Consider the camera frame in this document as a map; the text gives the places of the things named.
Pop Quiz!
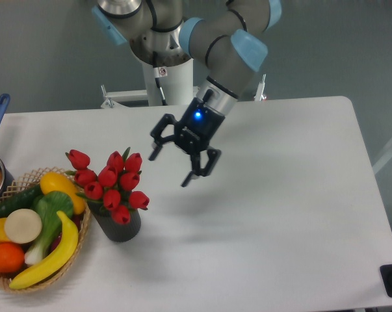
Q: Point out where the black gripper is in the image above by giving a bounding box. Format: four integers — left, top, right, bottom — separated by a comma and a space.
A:
148, 97, 225, 187

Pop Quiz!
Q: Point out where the red tulip bouquet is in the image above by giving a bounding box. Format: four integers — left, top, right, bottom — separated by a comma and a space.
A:
66, 148, 150, 225

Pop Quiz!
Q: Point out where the dark grey ribbed vase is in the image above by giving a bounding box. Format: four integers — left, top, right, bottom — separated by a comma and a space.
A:
87, 201, 141, 242

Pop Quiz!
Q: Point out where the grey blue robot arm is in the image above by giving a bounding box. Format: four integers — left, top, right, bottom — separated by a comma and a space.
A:
92, 1, 282, 181

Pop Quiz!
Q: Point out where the green bok choy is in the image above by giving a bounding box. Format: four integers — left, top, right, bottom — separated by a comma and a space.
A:
25, 191, 73, 267

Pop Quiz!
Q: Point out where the yellow banana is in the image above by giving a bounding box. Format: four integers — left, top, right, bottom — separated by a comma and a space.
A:
9, 211, 79, 290

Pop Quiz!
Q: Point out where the green cucumber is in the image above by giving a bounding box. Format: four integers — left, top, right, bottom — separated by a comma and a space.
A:
0, 185, 42, 218

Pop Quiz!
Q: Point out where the beige round potato slice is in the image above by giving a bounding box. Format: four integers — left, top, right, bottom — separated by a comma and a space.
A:
4, 209, 42, 244

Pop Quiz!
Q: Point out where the orange fruit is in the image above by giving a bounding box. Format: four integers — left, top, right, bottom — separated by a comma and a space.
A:
0, 242, 25, 273

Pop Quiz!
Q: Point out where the woven wicker basket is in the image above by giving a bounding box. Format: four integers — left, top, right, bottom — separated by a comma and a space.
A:
0, 167, 91, 294

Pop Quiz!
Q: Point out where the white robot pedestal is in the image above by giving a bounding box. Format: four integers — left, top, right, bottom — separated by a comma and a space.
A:
101, 59, 198, 109

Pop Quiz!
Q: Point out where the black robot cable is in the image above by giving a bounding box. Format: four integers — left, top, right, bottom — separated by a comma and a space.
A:
151, 51, 168, 106

